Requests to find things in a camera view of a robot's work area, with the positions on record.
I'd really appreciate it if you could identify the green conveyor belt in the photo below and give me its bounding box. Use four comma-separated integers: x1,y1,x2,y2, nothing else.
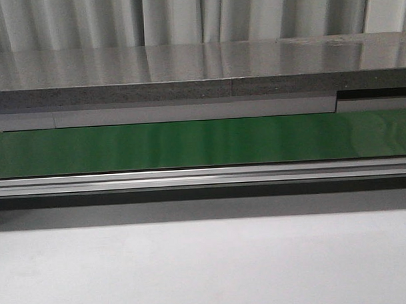
0,109,406,179

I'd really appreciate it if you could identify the grey stone counter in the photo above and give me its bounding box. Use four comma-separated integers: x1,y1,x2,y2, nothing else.
0,33,406,132

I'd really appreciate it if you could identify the white pleated curtain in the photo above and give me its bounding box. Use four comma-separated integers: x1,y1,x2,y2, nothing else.
0,0,406,52

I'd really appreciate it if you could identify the aluminium conveyor side rail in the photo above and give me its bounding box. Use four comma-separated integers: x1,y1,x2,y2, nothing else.
0,157,406,199

